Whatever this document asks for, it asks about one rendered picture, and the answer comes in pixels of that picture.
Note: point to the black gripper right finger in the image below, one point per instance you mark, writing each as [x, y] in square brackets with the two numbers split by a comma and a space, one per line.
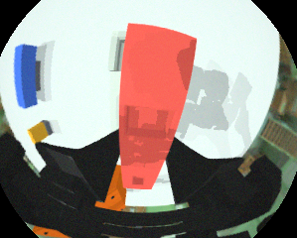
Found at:
[189, 171]

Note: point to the blue rectangular block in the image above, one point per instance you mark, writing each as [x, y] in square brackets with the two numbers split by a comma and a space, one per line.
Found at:
[24, 63]

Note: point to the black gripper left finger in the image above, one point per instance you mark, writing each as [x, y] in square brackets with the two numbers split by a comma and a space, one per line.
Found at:
[94, 164]

